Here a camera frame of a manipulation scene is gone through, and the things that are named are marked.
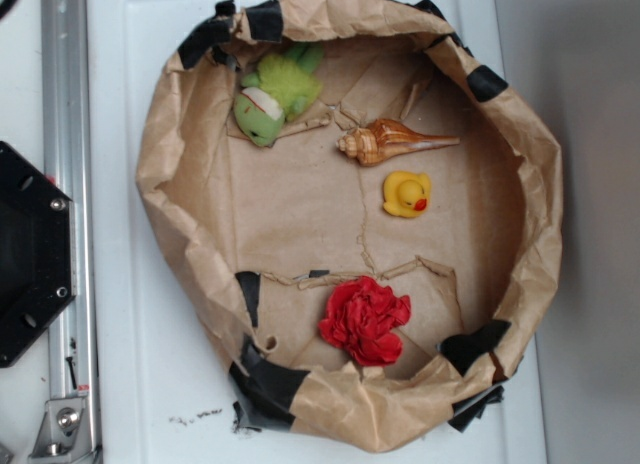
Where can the yellow rubber duck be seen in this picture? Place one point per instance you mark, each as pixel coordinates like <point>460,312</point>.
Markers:
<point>406,194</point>

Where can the brown paper bag bin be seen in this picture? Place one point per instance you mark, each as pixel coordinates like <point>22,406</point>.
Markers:
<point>259,237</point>

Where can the red crumpled paper ball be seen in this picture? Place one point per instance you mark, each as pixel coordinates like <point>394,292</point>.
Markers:
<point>360,317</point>

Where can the brown striped conch shell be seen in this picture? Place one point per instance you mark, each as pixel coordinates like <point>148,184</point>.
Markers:
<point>384,139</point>

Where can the green plush frog toy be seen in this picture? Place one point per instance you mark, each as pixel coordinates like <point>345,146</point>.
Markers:
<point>280,89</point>

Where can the white plastic tray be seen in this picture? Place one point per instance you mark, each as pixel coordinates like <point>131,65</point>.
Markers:
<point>165,397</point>

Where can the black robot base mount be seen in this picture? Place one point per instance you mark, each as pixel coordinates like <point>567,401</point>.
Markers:
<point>36,258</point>

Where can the aluminium extrusion rail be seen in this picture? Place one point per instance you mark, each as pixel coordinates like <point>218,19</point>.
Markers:
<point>72,337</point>

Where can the metal corner bracket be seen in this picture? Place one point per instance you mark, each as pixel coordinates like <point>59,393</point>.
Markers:
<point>64,435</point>

